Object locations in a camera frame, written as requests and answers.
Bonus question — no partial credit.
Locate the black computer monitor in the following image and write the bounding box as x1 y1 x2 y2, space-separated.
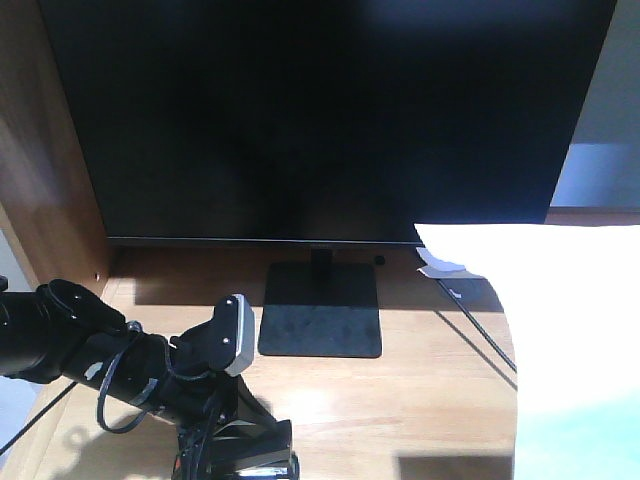
39 1 615 358

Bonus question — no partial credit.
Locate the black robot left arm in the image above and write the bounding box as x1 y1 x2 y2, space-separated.
1 279 295 479

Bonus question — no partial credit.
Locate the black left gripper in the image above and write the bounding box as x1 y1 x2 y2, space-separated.
164 324 281 480

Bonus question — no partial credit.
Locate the white paper sheet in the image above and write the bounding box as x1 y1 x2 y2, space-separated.
417 224 639 479

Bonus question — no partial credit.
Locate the black stapler orange button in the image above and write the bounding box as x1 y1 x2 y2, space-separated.
171 420 300 479

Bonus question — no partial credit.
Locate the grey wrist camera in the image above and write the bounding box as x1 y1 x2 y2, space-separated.
209 294 256 377

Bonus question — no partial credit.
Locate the black monitor cable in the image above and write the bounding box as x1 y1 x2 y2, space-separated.
437 279 519 374

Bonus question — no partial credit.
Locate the wooden desk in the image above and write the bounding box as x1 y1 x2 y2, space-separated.
1 1 515 479

